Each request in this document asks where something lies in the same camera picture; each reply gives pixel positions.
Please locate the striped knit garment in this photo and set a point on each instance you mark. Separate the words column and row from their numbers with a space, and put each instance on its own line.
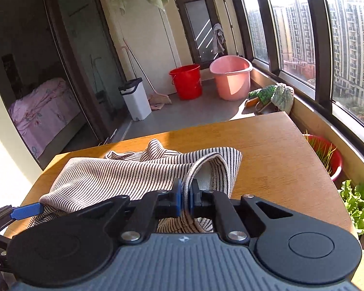
column 84, row 181

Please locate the green white cloth pile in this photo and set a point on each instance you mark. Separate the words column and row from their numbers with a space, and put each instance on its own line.
column 279, row 95

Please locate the long pole in corner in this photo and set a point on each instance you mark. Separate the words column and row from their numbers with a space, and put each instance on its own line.
column 231, row 27

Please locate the red pot with grass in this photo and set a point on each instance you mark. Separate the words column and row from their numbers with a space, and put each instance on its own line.
column 328, row 154

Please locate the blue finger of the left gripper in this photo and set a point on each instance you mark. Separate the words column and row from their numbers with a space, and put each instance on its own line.
column 28, row 211

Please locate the red plastic bucket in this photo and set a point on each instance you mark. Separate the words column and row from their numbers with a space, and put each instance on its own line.
column 187, row 82

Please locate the pink bed cover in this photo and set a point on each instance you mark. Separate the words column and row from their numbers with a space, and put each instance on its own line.
column 42, row 114

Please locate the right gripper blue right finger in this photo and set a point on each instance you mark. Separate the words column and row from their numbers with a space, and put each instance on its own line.
column 201, row 202

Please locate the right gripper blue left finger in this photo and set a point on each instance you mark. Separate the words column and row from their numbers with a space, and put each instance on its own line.
column 169, row 203

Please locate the green leafy plant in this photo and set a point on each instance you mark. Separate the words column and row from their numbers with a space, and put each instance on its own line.
column 353, row 199

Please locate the pink plastic tub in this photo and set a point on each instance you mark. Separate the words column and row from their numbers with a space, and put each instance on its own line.
column 232, row 77

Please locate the white trash bin black lid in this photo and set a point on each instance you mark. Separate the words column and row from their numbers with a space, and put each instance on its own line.
column 136, row 100

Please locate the grey rag on window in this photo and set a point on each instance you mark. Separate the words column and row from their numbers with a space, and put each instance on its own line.
column 218, row 42

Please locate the broom with long handle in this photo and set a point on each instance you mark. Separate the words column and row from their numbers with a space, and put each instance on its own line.
column 156, row 100

